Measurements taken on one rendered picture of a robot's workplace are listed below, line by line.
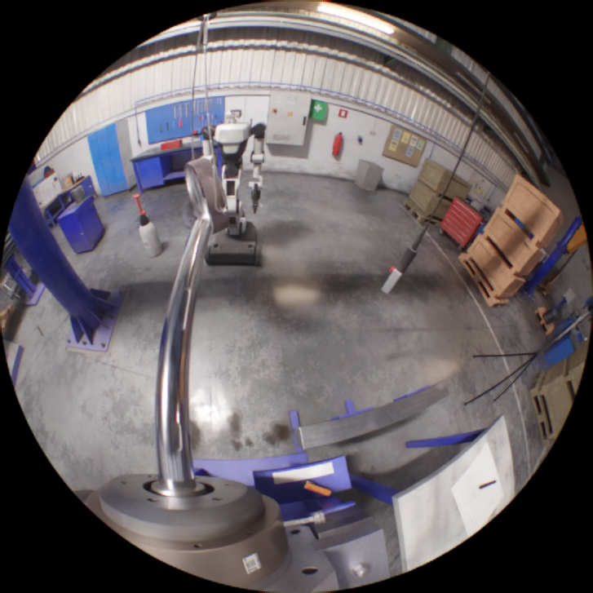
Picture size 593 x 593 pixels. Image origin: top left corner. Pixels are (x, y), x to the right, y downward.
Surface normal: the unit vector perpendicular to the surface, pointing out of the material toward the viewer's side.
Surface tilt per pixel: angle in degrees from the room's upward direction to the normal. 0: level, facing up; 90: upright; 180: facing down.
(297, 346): 0
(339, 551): 0
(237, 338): 0
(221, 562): 33
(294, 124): 90
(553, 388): 90
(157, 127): 90
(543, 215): 90
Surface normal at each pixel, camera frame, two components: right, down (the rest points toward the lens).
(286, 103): 0.14, 0.79
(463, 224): -0.88, 0.29
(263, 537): 0.88, -0.39
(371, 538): 0.13, -0.61
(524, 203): -0.98, 0.04
